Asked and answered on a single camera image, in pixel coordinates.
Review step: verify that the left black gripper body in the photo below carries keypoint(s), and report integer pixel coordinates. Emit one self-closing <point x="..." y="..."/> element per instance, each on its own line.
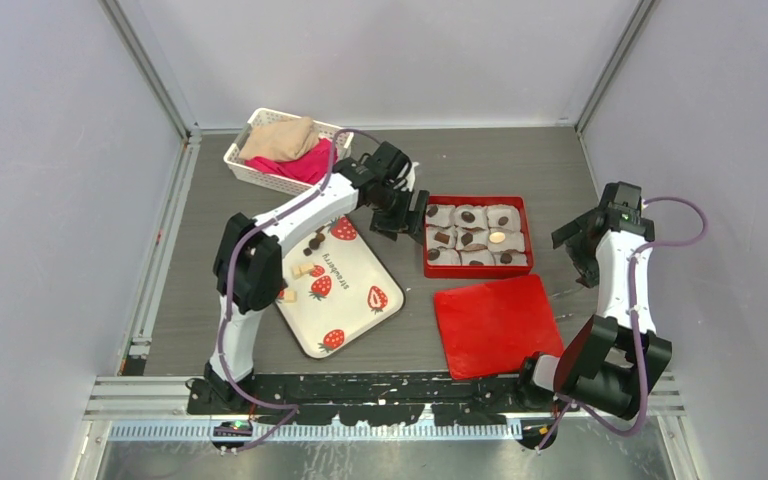
<point x="394" y="210"/>

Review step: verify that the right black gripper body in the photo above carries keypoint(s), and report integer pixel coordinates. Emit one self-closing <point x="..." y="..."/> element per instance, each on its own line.
<point x="580" y="247"/>

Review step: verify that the brown rectangular chocolate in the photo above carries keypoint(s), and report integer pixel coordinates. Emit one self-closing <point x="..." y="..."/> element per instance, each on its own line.
<point x="442" y="237"/>

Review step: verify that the red chocolate box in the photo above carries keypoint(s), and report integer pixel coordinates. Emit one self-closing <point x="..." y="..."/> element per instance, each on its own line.
<point x="474" y="261"/>

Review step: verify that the white oval chocolate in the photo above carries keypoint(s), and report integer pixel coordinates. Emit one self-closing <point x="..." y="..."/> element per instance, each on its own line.
<point x="496" y="237"/>

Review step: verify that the red box lid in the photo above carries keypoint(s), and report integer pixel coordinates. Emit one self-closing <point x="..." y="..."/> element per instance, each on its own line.
<point x="491" y="328"/>

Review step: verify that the metal tongs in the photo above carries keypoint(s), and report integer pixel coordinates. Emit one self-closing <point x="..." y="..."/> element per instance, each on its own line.
<point x="565" y="304"/>

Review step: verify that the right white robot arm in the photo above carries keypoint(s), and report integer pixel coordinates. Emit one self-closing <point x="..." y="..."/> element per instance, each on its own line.
<point x="616" y="357"/>

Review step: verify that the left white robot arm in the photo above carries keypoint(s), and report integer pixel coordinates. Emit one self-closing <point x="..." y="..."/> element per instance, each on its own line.
<point x="249" y="262"/>

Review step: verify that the magenta cloth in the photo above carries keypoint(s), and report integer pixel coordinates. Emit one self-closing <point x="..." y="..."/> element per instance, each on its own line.
<point x="309" y="168"/>

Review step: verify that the white paper cup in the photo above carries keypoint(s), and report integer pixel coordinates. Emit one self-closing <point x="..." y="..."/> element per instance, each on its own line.
<point x="515" y="241"/>
<point x="444" y="218"/>
<point x="494" y="212"/>
<point x="480" y="213"/>

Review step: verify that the beige cloth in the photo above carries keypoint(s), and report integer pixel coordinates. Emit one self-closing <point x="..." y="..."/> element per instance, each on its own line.
<point x="280" y="141"/>

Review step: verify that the strawberry print white tray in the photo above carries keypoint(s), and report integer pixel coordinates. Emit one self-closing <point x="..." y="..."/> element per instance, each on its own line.
<point x="349" y="293"/>

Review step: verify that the white plastic basket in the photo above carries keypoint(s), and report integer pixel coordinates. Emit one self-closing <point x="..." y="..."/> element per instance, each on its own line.
<point x="341" y="147"/>

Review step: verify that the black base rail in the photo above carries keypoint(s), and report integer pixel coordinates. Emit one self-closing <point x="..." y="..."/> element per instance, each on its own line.
<point x="378" y="399"/>

